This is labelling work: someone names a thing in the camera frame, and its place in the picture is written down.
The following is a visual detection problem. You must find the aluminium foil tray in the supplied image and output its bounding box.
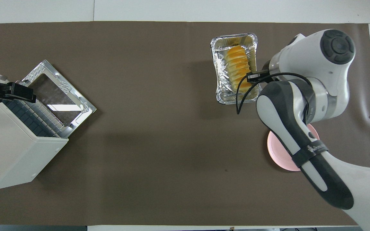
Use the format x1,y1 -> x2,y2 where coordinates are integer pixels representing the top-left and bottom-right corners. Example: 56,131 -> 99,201
210,32 -> 263,105

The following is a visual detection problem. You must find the white toaster oven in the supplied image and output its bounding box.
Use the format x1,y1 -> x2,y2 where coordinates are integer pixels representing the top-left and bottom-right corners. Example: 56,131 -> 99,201
0,59 -> 97,191

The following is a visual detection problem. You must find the glass oven door metal frame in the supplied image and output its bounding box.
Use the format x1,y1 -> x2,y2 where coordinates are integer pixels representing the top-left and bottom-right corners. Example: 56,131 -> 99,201
21,59 -> 97,129

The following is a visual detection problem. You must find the brown table mat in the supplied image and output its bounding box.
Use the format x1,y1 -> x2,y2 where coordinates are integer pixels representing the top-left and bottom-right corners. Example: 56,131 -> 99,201
0,21 -> 370,227

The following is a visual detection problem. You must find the oven wire rack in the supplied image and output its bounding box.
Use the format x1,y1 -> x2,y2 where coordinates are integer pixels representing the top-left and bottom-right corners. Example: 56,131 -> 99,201
4,93 -> 70,138

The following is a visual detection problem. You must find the pink round plate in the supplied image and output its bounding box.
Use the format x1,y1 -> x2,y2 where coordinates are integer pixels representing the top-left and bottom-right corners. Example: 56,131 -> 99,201
267,123 -> 320,172

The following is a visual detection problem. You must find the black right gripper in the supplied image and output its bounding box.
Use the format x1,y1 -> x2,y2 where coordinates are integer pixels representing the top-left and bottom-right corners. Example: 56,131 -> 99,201
246,70 -> 272,85

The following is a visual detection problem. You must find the sliced yellow bread loaf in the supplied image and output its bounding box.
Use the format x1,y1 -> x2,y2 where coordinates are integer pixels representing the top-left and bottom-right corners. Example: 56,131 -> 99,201
225,45 -> 257,94

